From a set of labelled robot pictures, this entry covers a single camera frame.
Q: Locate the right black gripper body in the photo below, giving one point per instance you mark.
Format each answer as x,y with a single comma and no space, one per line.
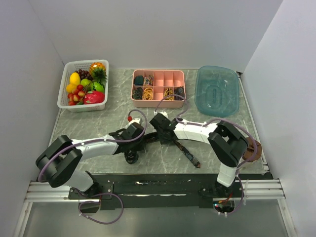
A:
160,133

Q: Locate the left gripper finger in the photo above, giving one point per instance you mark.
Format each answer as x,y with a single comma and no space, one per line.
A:
131,157
145,142

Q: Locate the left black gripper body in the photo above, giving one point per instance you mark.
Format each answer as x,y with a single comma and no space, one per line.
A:
136,145

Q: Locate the dark floral patterned necktie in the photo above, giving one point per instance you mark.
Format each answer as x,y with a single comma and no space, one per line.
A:
153,137

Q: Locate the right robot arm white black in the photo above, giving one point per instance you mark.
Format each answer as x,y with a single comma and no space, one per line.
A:
226,141

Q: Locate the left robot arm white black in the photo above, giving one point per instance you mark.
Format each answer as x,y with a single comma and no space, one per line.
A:
58,163

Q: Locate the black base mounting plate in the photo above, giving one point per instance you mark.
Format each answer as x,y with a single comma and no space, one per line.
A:
110,201

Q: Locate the rolled yellow tie right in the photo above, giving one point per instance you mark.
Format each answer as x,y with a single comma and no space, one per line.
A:
168,94

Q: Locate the rolled yellow tie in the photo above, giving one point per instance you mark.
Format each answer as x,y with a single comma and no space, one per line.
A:
168,94
148,93

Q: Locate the rolled yellow tie left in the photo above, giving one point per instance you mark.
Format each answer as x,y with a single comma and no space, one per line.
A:
148,93

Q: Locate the rolled dark patterned tie right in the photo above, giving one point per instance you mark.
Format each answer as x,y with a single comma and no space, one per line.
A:
179,93

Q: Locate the rolled dark patterned tie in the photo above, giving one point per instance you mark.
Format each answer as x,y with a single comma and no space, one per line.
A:
179,93
137,93

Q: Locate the rolled dark patterned tie left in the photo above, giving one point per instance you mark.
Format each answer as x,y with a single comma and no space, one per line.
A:
137,93

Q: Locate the pink compartment organizer box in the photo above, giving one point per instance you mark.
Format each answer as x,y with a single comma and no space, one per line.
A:
162,80

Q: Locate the rolled colourful dotted tie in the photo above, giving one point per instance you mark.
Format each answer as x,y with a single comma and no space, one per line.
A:
149,80

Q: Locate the rolled dark green tie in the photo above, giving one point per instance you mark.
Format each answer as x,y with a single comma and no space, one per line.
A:
139,80

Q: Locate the pink dragon fruit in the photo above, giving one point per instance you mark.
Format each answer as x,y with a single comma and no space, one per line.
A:
93,97

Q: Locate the teal translucent plastic tub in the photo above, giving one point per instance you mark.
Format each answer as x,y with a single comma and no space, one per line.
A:
217,91

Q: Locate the brown lidded white cup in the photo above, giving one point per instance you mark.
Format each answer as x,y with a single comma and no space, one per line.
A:
252,149

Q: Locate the red cherry bunch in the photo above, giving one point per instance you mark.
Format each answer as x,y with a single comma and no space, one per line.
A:
76,97

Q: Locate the white plastic fruit basket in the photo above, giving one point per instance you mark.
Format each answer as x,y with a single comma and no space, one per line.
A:
84,86

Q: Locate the light green pear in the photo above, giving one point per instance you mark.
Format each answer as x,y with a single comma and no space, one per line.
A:
85,82

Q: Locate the orange pineapple with leaves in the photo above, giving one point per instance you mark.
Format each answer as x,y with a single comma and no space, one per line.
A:
98,72

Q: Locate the yellow lemon lower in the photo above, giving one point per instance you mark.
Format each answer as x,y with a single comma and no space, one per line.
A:
70,87

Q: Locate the yellow lemon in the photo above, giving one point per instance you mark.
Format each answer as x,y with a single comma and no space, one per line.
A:
70,87
74,79

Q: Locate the dark purple grapes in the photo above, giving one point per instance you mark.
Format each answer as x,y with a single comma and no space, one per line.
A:
83,74

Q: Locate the yellow lemon upper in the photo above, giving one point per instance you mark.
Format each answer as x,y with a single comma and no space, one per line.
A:
74,79

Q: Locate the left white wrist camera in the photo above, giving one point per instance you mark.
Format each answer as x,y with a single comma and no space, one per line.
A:
132,120

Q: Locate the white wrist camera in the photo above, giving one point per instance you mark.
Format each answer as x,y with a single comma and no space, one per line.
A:
163,113
132,120

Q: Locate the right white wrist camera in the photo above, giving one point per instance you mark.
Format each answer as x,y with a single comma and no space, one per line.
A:
163,113

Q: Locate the aluminium rail frame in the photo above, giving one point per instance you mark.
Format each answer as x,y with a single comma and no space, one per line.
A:
265,188

